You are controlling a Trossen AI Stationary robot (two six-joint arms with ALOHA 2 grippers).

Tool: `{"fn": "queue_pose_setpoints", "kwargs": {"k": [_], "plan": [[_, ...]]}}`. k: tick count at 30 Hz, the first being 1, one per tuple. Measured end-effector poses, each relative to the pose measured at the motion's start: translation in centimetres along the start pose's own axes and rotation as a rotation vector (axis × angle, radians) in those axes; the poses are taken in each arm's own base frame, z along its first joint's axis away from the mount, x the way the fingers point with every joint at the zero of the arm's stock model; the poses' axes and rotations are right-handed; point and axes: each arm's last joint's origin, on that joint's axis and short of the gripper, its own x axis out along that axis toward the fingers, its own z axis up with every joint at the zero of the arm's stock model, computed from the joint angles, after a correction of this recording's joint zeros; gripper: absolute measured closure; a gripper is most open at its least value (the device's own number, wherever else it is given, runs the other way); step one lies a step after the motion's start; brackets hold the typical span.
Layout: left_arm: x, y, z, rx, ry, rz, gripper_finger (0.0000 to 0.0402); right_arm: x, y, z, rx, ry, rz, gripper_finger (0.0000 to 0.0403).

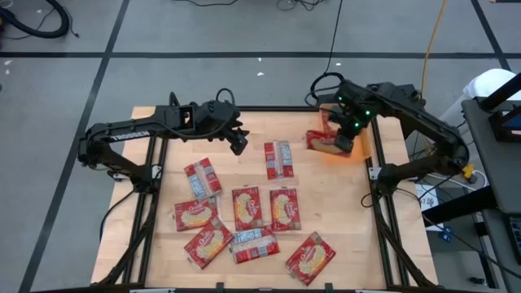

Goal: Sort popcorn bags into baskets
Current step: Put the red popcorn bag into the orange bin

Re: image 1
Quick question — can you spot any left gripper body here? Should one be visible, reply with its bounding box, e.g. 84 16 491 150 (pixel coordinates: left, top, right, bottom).
217 106 250 156

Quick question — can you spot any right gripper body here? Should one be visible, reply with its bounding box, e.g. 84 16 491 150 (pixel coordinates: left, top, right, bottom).
328 109 363 154

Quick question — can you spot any orange plastic basket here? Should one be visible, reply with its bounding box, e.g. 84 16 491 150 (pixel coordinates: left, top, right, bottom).
317 103 372 164

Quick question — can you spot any white paper sheet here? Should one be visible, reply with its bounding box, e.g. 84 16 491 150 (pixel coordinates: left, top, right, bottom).
415 185 440 212

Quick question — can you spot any yellow power plug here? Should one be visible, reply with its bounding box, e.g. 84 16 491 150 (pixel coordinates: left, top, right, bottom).
462 163 478 184

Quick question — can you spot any black desk leg bar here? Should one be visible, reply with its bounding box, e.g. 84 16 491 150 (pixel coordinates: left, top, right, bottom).
422 186 500 227

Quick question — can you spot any white cylindrical bin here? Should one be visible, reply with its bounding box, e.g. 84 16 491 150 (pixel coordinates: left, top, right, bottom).
424 68 519 146

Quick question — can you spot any dark monitor with blue screen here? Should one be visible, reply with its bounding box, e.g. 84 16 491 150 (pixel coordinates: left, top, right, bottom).
488 108 521 143

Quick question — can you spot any grey desk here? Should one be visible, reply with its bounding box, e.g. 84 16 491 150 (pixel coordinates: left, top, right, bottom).
462 97 521 215

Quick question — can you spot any dark keyboard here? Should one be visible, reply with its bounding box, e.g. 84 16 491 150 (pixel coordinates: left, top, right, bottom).
506 215 521 265

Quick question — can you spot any black looped floor cable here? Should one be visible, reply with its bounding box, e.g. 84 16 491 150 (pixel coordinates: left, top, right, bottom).
309 0 346 102

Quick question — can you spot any yellow floor cable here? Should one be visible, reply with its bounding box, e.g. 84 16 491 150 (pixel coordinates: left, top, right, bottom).
418 0 453 166

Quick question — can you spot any thin black base cable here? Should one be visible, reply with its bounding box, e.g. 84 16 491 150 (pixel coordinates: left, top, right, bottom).
99 187 138 242

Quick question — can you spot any black slanted post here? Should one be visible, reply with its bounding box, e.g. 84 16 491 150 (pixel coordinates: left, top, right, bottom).
479 72 521 112

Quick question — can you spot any thick black vacuum hose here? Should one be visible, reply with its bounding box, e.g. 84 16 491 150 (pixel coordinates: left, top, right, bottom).
0 0 71 40

